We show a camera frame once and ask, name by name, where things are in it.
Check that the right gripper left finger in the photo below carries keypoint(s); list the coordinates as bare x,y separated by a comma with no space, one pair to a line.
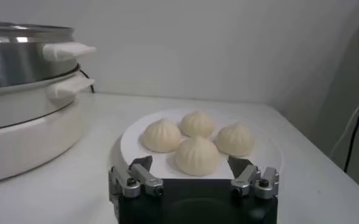
147,179

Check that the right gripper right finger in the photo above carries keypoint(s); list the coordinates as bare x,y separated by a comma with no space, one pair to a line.
246,179

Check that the white steamed baozi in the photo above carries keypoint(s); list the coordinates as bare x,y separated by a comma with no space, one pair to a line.
234,140
197,123
162,136
197,156

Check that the stainless steel steamer basket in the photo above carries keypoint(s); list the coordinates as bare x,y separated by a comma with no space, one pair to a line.
14,61

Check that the white round plate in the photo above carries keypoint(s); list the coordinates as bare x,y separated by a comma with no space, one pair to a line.
130,146

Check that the white electric cooker base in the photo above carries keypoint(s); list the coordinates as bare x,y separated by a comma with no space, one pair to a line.
30,137

